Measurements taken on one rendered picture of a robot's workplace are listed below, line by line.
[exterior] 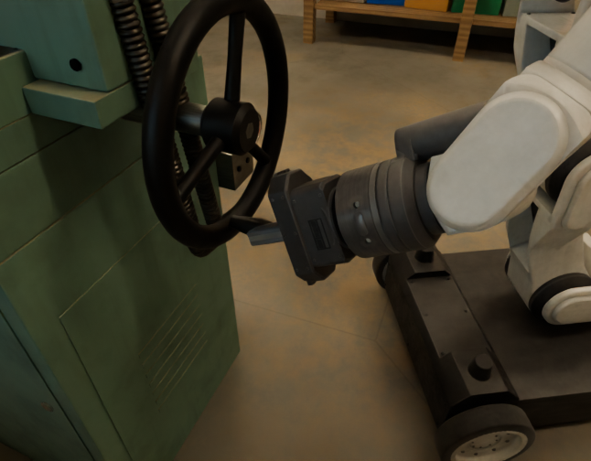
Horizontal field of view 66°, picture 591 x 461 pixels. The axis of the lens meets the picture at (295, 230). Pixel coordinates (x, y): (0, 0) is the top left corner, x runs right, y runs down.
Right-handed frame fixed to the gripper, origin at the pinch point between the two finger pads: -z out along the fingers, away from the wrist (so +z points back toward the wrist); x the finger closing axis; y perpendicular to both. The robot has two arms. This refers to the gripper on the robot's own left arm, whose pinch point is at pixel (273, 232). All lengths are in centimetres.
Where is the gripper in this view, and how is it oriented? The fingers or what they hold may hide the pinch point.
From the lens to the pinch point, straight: 51.8
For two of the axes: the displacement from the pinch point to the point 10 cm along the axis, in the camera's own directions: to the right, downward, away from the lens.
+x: -3.2, -9.3, -1.8
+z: 8.0, -1.7, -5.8
